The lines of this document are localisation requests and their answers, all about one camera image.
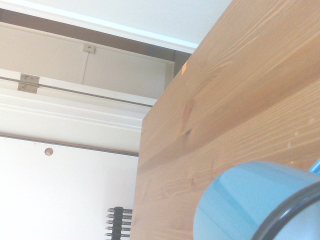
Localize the blue enamel mug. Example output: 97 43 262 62
193 157 320 240

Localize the white hinged door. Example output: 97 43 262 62
0 21 176 101

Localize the door latch plate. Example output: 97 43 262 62
82 43 97 54

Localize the black finned rack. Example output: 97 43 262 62
104 206 134 240

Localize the sliding closet door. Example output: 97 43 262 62
0 134 140 240

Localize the brass door hinge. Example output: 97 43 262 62
17 73 41 95

